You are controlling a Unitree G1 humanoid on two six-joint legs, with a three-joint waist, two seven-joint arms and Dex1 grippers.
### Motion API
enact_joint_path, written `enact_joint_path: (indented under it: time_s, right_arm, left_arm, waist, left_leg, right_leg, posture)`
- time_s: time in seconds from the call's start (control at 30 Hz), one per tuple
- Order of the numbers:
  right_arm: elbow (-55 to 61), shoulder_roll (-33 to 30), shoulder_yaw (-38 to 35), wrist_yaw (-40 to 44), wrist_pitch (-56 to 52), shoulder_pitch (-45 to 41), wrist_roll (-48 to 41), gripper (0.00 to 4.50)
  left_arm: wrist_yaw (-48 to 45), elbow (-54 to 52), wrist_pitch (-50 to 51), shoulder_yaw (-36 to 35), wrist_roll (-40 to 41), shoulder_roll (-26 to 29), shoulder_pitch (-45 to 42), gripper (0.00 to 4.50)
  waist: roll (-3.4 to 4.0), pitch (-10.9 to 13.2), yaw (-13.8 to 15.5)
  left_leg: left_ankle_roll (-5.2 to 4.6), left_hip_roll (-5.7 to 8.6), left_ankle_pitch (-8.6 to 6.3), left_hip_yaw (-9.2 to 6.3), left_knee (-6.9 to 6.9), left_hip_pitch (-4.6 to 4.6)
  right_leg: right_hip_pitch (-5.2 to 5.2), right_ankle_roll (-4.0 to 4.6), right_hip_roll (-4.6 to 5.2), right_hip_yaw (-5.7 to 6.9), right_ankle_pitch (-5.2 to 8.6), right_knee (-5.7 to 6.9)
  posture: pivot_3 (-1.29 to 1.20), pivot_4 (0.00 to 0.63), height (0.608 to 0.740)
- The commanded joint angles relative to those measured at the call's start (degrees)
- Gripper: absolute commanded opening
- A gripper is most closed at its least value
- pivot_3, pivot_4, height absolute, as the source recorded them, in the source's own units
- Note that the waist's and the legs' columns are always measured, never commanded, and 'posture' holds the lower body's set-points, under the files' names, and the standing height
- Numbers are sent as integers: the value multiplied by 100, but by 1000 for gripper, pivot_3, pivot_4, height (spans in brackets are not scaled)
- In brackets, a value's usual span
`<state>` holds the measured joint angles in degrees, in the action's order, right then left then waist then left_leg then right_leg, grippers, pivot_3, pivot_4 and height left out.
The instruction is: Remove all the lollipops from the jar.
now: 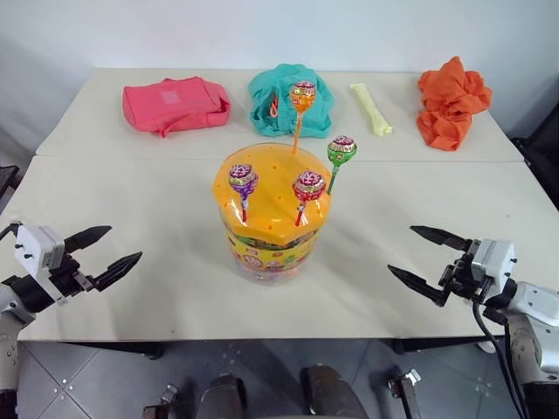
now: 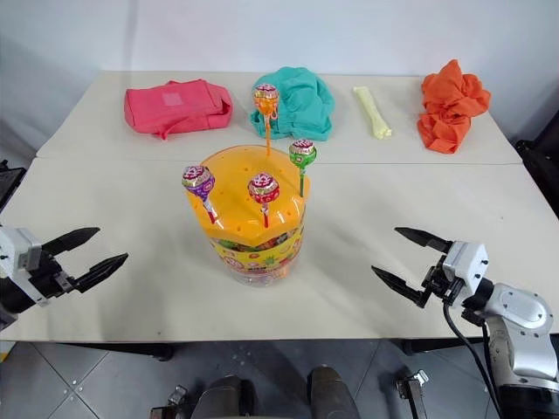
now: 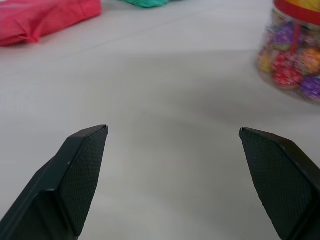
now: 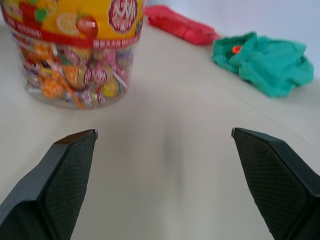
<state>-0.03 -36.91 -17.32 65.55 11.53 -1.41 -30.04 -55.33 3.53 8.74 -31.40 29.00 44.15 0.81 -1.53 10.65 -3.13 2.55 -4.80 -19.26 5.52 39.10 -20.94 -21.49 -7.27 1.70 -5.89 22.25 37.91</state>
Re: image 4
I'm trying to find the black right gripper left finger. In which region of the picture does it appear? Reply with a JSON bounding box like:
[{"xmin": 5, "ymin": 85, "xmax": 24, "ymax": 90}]
[{"xmin": 0, "ymin": 129, "xmax": 99, "ymax": 240}]

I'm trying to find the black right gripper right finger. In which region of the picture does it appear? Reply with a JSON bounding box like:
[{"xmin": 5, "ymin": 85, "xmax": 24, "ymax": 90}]
[{"xmin": 231, "ymin": 127, "xmax": 320, "ymax": 240}]

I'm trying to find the clear plastic lollipop tub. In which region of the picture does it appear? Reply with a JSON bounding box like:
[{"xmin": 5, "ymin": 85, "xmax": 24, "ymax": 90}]
[{"xmin": 0, "ymin": 0, "xmax": 146, "ymax": 110}]

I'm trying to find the green crumpled cloth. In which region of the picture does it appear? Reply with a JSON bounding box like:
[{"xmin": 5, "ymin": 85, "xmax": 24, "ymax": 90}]
[{"xmin": 211, "ymin": 31, "xmax": 315, "ymax": 99}]

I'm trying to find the red packet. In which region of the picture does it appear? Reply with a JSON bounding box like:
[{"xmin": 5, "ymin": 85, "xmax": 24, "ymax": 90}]
[{"xmin": 144, "ymin": 4, "xmax": 222, "ymax": 46}]

